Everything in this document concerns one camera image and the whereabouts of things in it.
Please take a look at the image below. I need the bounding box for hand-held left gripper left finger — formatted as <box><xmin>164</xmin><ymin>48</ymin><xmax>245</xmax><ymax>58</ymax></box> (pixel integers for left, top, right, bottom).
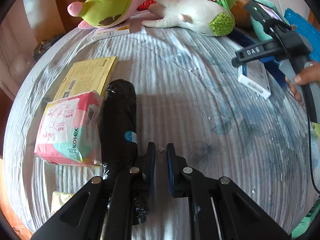
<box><xmin>31</xmin><ymin>142</ymin><xmax>157</xmax><ymax>240</ymax></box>

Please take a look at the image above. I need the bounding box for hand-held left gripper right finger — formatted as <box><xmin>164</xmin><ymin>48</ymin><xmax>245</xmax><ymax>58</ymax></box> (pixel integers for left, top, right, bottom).
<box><xmin>166</xmin><ymin>142</ymin><xmax>292</xmax><ymax>240</ymax></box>

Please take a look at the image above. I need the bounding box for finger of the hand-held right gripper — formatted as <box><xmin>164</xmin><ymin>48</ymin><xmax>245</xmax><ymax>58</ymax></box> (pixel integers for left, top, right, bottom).
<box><xmin>231</xmin><ymin>49</ymin><xmax>247</xmax><ymax>68</ymax></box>

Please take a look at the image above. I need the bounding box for white and blue box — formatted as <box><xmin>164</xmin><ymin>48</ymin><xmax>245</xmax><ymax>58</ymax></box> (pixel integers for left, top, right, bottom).
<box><xmin>237</xmin><ymin>60</ymin><xmax>272</xmax><ymax>100</ymax></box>

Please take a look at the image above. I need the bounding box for person's right hand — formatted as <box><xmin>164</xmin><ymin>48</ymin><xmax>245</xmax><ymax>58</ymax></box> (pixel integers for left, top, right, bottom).
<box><xmin>285</xmin><ymin>60</ymin><xmax>320</xmax><ymax>102</ymax></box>

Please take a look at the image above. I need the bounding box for blue mat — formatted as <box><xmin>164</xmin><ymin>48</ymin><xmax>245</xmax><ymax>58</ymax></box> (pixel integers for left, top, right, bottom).
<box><xmin>284</xmin><ymin>8</ymin><xmax>320</xmax><ymax>63</ymax></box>

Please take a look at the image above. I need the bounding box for teal plush toy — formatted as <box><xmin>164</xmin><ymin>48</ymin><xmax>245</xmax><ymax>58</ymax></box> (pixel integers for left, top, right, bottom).
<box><xmin>250</xmin><ymin>0</ymin><xmax>277</xmax><ymax>42</ymax></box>

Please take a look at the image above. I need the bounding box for brown plush toy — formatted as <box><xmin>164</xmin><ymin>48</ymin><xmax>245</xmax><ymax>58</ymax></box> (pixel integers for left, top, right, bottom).
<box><xmin>230</xmin><ymin>0</ymin><xmax>253</xmax><ymax>28</ymax></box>

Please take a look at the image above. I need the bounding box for black folded umbrella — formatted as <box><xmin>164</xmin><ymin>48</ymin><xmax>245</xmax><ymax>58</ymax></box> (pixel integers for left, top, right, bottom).
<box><xmin>100</xmin><ymin>79</ymin><xmax>151</xmax><ymax>225</ymax></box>

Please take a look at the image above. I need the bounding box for white hand-shaped plush toy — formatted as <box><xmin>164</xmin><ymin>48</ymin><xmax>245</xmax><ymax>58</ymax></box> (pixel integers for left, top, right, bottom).
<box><xmin>142</xmin><ymin>0</ymin><xmax>235</xmax><ymax>37</ymax></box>

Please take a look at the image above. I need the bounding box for pink sanitary pad packet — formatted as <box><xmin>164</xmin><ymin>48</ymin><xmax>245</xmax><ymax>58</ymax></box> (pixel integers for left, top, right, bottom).
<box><xmin>34</xmin><ymin>90</ymin><xmax>105</xmax><ymax>167</ymax></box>

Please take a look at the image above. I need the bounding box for small tissue packet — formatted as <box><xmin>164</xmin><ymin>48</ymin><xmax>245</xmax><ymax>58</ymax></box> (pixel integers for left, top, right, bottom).
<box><xmin>51</xmin><ymin>191</ymin><xmax>75</xmax><ymax>215</ymax></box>

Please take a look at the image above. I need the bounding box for flat yellow box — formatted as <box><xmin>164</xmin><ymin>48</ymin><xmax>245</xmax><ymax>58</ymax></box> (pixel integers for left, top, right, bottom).
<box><xmin>54</xmin><ymin>56</ymin><xmax>118</xmax><ymax>102</ymax></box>

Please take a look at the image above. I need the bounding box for small white and yellow box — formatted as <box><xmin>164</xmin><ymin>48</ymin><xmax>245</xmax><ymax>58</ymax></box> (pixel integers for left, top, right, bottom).
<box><xmin>91</xmin><ymin>20</ymin><xmax>130</xmax><ymax>41</ymax></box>

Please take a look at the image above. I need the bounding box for pink and green plush toy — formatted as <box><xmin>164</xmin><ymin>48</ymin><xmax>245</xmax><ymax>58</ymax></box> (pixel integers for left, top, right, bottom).
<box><xmin>67</xmin><ymin>0</ymin><xmax>154</xmax><ymax>29</ymax></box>

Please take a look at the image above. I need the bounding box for green patterned cloth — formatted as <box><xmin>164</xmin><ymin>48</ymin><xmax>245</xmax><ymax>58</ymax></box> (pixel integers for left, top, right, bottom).
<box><xmin>291</xmin><ymin>211</ymin><xmax>317</xmax><ymax>239</ymax></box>

